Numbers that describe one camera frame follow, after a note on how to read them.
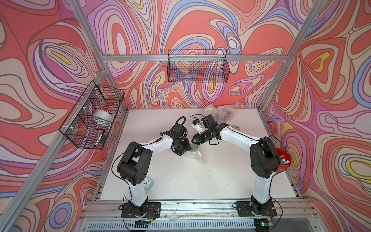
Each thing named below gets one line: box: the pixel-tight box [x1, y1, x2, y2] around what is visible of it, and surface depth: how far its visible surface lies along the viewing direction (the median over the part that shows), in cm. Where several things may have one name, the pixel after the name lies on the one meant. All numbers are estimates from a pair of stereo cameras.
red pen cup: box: [275, 148, 292, 174], surface depth 80 cm
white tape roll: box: [92, 109, 115, 129], surface depth 73 cm
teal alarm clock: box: [143, 176, 155, 192], surface depth 82 cm
